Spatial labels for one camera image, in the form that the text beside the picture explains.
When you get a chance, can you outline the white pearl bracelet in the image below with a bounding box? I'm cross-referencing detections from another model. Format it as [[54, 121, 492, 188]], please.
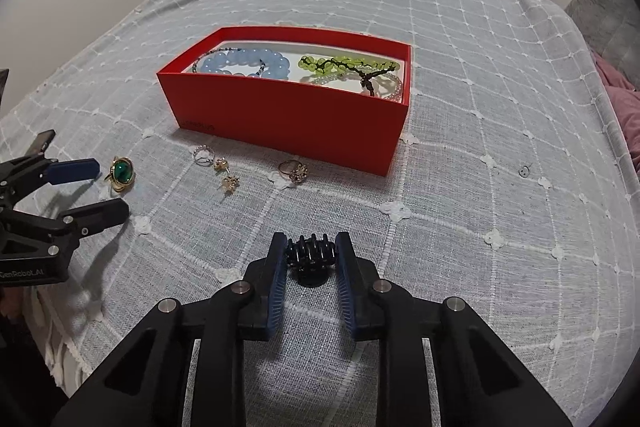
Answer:
[[300, 72, 404, 102]]

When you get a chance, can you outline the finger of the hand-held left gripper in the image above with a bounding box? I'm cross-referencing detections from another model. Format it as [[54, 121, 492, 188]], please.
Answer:
[[27, 131, 100, 186], [61, 198, 131, 239]]

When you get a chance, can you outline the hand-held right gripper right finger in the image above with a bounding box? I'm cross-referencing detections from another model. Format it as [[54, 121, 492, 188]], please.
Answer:
[[334, 232, 576, 427]]

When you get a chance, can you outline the rose gold flower ring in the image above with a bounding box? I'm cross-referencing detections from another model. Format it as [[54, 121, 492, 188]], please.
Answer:
[[278, 159, 309, 184]]

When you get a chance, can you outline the pink cloth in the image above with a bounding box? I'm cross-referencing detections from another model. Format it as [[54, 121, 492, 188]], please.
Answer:
[[594, 57, 640, 180]]

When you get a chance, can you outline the grey pillow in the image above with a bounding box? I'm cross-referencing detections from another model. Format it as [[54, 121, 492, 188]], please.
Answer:
[[565, 0, 640, 74]]

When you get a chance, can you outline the grey checked blanket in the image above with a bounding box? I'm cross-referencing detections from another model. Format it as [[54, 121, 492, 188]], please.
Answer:
[[0, 0, 640, 427]]

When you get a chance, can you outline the blue bead bracelet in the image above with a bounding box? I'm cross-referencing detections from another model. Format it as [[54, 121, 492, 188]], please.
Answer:
[[200, 48, 292, 82]]

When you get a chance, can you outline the red cardboard box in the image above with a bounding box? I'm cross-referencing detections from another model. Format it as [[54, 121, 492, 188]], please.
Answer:
[[156, 26, 413, 178]]

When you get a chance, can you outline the green bead bracelet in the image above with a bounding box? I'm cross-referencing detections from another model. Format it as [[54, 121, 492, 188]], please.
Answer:
[[298, 54, 401, 96]]

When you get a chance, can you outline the gold ring with green stone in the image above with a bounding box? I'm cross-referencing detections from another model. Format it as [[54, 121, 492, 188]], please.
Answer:
[[104, 156, 135, 194]]

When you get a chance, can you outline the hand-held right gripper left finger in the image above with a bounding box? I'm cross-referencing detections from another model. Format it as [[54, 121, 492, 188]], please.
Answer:
[[50, 232, 290, 427]]

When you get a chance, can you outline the silver beaded ring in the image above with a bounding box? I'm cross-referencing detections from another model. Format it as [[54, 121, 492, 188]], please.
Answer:
[[192, 145, 217, 167]]

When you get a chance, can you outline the black hair claw clip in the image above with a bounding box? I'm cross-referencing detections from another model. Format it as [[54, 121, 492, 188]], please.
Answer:
[[284, 233, 337, 288]]

